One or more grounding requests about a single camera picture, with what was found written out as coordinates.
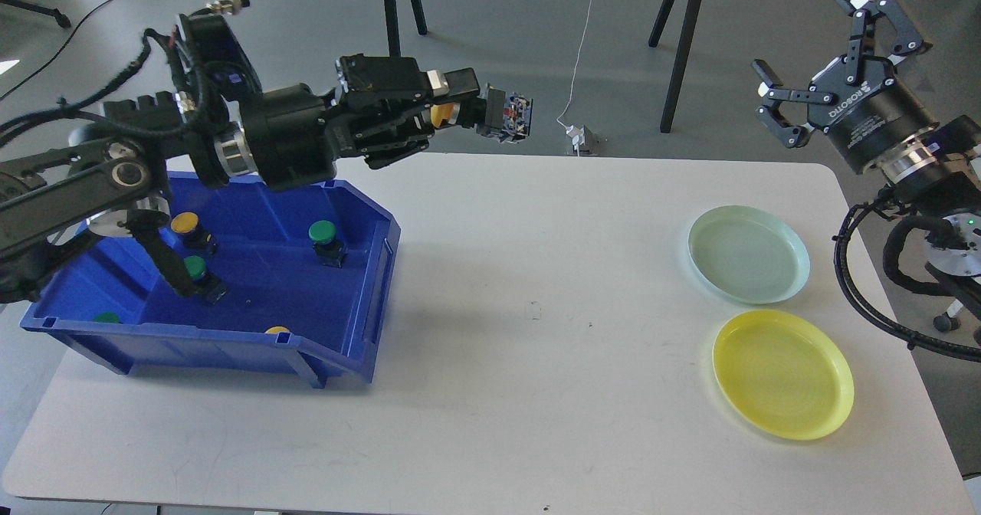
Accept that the black stand leg right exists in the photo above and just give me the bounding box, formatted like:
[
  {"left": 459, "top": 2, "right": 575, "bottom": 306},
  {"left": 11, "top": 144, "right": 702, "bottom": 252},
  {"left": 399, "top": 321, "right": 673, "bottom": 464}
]
[{"left": 648, "top": 0, "right": 702, "bottom": 134}]

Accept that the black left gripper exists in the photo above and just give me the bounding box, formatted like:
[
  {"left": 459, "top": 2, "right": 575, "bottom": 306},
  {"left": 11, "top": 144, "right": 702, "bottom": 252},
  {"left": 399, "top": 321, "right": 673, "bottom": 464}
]
[{"left": 238, "top": 55, "right": 490, "bottom": 192}]

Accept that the white cable on floor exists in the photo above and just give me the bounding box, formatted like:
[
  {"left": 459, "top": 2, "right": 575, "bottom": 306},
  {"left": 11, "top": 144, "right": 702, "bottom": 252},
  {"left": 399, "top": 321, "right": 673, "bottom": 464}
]
[{"left": 556, "top": 0, "right": 603, "bottom": 126}]

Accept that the green button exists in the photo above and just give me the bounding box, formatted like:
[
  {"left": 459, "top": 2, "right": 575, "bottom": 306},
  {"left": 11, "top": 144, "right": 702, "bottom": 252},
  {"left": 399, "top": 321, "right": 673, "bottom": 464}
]
[
  {"left": 183, "top": 255, "right": 228, "bottom": 305},
  {"left": 307, "top": 219, "right": 348, "bottom": 268}
]

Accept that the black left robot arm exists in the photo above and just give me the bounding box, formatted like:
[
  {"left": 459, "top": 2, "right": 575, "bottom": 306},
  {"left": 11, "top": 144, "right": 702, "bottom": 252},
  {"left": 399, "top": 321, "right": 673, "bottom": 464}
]
[{"left": 1, "top": 0, "right": 530, "bottom": 304}]

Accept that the yellow plate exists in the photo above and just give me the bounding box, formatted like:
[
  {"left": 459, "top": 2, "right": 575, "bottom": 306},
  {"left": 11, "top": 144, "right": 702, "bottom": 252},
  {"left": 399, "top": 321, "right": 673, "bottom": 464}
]
[{"left": 711, "top": 310, "right": 855, "bottom": 441}]

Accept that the blue plastic bin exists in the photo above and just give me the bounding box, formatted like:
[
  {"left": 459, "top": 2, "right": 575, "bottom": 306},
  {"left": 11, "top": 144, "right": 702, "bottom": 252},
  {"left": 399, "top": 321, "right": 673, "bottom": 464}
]
[{"left": 20, "top": 172, "right": 402, "bottom": 389}]

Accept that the white power plug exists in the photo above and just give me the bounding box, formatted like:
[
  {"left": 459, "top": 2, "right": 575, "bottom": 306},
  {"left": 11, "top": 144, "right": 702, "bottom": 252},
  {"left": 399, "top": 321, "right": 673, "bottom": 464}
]
[{"left": 565, "top": 125, "right": 602, "bottom": 156}]

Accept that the black stand leg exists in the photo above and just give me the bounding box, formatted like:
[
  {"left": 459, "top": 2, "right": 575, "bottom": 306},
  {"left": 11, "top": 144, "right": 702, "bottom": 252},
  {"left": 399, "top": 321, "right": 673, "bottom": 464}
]
[
  {"left": 382, "top": 0, "right": 428, "bottom": 57},
  {"left": 648, "top": 0, "right": 702, "bottom": 134}
]

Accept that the office chair base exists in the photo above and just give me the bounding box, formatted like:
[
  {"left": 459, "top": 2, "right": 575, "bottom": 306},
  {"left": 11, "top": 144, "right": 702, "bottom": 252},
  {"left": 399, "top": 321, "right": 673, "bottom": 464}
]
[{"left": 932, "top": 303, "right": 963, "bottom": 333}]

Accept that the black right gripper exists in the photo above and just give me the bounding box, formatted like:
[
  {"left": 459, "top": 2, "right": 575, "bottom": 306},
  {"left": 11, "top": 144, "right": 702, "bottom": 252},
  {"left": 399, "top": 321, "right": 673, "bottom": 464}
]
[{"left": 751, "top": 0, "right": 939, "bottom": 174}]

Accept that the green button bin corner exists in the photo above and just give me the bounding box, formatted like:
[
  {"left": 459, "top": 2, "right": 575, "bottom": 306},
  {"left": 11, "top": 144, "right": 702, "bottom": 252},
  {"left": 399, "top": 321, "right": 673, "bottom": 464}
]
[{"left": 92, "top": 311, "right": 120, "bottom": 324}]

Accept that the yellow button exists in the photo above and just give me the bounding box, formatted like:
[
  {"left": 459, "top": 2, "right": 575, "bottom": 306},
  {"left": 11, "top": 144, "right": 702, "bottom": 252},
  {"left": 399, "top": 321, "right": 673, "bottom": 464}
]
[
  {"left": 473, "top": 87, "right": 533, "bottom": 143},
  {"left": 169, "top": 212, "right": 218, "bottom": 257}
]

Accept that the black stand leg left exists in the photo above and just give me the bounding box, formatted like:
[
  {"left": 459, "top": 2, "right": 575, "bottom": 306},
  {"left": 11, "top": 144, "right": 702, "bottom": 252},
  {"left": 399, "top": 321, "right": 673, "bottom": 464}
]
[{"left": 382, "top": 0, "right": 428, "bottom": 57}]

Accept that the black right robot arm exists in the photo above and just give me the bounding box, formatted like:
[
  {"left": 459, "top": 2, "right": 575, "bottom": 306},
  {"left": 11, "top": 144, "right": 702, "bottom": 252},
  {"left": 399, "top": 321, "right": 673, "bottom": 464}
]
[{"left": 751, "top": 0, "right": 980, "bottom": 362}]

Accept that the light green plate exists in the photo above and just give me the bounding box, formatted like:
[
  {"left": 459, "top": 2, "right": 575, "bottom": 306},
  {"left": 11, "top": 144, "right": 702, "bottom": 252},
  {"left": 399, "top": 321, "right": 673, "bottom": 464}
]
[{"left": 684, "top": 205, "right": 812, "bottom": 306}]

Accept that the black floor cable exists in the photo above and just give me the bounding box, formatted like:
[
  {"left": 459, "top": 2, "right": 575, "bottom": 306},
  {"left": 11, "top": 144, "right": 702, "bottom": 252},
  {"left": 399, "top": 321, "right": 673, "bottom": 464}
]
[{"left": 0, "top": 0, "right": 231, "bottom": 102}]

